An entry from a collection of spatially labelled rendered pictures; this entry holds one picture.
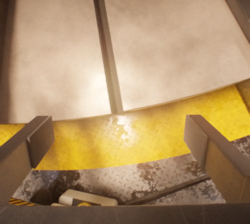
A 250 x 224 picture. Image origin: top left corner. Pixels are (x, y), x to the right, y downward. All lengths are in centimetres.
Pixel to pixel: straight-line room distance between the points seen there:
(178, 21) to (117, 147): 65
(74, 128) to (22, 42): 48
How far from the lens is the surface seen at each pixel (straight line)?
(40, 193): 102
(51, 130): 17
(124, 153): 95
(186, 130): 17
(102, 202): 92
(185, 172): 98
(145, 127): 93
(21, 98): 78
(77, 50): 71
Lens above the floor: 93
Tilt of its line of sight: 81 degrees down
